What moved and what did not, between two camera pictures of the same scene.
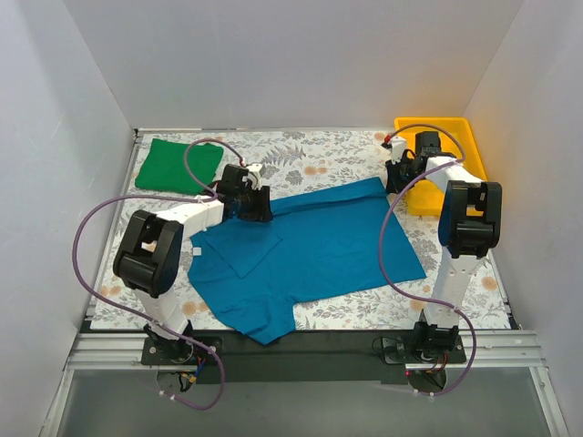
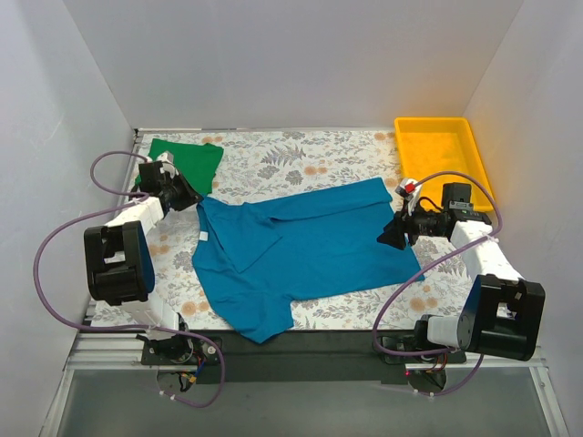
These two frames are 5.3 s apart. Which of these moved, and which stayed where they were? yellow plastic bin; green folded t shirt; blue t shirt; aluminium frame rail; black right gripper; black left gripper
Moved: black right gripper; black left gripper
Stayed: green folded t shirt; blue t shirt; aluminium frame rail; yellow plastic bin
